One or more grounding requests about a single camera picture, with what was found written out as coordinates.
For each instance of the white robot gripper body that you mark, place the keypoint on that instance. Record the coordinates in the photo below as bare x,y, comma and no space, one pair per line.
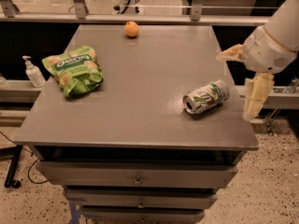
266,54

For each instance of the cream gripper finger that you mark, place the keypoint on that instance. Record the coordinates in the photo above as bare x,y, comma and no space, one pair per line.
234,53
257,91

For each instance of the green white 7up can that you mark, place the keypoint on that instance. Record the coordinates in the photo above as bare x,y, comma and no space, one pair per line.
206,97

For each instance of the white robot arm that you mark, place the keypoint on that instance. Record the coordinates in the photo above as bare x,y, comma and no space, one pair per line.
286,18

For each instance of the orange fruit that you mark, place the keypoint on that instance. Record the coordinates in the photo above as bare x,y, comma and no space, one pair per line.
131,29

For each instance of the grey drawer cabinet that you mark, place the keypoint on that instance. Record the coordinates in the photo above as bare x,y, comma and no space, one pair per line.
137,114

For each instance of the green snack chip bag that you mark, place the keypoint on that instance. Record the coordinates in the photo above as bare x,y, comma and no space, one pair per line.
76,71

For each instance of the white pump sanitizer bottle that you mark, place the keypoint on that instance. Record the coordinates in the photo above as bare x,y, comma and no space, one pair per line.
34,73

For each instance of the bottom grey drawer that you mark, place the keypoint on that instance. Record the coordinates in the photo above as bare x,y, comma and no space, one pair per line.
143,215

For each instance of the grey drawer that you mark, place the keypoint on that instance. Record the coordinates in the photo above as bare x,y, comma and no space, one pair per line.
137,175
140,198
143,215

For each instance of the middle grey drawer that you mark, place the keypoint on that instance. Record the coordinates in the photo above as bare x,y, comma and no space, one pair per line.
140,198

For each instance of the top grey drawer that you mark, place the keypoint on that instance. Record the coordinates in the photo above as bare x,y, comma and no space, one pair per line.
137,175

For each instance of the black stand leg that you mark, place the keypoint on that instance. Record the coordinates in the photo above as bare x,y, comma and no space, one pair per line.
13,153

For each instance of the metal railing frame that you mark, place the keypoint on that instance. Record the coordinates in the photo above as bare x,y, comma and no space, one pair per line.
210,12

